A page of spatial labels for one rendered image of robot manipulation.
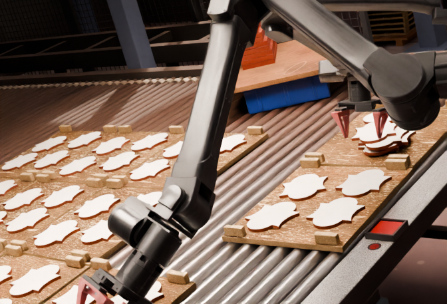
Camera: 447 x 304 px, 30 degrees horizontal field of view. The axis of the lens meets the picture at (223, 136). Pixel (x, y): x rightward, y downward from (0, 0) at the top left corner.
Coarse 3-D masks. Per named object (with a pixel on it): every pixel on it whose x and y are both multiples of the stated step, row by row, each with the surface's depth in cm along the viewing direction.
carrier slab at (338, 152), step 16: (368, 112) 267; (352, 128) 257; (432, 128) 241; (336, 144) 249; (352, 144) 245; (416, 144) 233; (432, 144) 230; (336, 160) 237; (352, 160) 234; (368, 160) 231; (384, 160) 228; (416, 160) 223
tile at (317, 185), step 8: (304, 176) 230; (312, 176) 229; (288, 184) 228; (296, 184) 227; (304, 184) 225; (312, 184) 224; (320, 184) 222; (288, 192) 223; (296, 192) 222; (304, 192) 220; (312, 192) 219; (296, 200) 219
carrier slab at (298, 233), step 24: (312, 168) 236; (336, 168) 232; (360, 168) 228; (384, 168) 224; (408, 168) 220; (336, 192) 218; (384, 192) 210; (360, 216) 201; (240, 240) 208; (264, 240) 203; (288, 240) 200; (312, 240) 196
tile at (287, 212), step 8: (264, 208) 218; (272, 208) 216; (280, 208) 215; (288, 208) 214; (296, 208) 214; (248, 216) 216; (256, 216) 214; (264, 216) 213; (272, 216) 212; (280, 216) 211; (288, 216) 209; (296, 216) 210; (248, 224) 211; (256, 224) 210; (264, 224) 209; (272, 224) 208; (280, 224) 207
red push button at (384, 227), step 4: (380, 224) 196; (384, 224) 196; (388, 224) 195; (392, 224) 195; (396, 224) 194; (400, 224) 194; (376, 228) 195; (380, 228) 195; (384, 228) 194; (388, 228) 194; (392, 228) 193; (396, 228) 193; (372, 232) 194; (376, 232) 193; (380, 232) 193; (384, 232) 192; (388, 232) 192; (392, 232) 191
